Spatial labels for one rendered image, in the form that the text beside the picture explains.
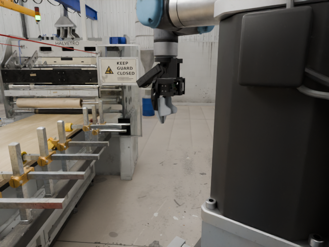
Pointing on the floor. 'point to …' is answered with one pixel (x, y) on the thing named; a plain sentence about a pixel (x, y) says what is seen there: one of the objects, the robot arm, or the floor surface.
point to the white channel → (83, 20)
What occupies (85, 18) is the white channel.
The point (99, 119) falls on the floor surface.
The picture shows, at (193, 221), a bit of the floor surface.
